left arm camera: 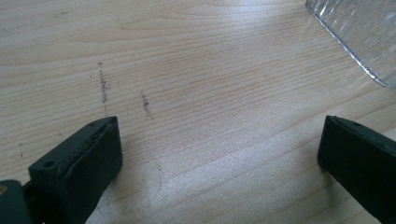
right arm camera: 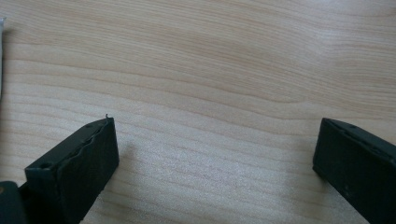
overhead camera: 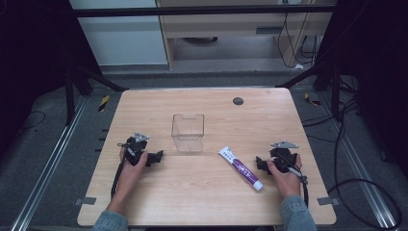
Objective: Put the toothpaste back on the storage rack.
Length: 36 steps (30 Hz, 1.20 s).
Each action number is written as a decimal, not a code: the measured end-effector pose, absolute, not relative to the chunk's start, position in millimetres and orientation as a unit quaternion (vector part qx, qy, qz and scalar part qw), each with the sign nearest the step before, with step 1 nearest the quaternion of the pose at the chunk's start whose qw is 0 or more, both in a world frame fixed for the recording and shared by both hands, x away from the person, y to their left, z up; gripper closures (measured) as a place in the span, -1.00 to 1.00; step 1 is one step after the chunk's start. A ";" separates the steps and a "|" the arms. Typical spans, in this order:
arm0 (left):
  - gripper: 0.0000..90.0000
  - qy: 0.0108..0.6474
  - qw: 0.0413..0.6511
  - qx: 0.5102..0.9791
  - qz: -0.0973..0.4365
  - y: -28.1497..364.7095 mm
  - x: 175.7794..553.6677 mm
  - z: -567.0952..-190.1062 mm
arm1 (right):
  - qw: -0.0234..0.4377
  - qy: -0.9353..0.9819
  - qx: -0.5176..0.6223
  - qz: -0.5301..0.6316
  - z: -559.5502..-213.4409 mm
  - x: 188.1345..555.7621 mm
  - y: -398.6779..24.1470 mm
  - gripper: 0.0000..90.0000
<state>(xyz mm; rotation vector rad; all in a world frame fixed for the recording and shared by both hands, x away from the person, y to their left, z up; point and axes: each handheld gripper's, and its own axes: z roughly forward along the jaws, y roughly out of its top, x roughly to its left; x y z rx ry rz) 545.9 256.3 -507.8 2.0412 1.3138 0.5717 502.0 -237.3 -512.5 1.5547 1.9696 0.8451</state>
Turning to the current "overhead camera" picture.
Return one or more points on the black frame crossbar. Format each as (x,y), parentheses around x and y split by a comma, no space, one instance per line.
(192,11)

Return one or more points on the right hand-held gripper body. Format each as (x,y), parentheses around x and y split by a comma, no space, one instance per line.
(284,157)

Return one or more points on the clear plastic container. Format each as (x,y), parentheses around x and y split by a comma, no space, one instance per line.
(188,133)

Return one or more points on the person's right hand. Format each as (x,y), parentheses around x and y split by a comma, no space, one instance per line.
(286,181)

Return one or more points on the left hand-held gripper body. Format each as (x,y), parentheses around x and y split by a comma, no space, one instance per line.
(136,148)

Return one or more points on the white purple toothpaste tube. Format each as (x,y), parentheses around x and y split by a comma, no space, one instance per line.
(241,169)

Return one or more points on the metal floor rail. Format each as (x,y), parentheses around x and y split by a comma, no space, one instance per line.
(48,163)
(359,160)

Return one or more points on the grey table grommet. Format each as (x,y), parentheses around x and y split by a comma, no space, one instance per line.
(238,101)

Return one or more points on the white plug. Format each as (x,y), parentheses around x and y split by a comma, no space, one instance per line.
(298,66)

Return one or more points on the black metal stand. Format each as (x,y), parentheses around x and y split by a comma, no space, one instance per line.
(335,93)
(69,96)

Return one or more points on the white cabinet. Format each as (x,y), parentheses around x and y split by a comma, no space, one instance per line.
(122,38)

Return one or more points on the person's left hand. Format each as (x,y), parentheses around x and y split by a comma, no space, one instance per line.
(130,174)

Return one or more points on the grey table bracket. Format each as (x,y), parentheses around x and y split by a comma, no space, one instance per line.
(85,201)
(327,201)

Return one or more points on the dark curtain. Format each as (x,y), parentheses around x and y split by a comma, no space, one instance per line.
(375,64)
(32,48)

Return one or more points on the black yellow hazard tape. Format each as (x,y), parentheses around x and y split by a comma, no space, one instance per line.
(103,103)
(311,100)

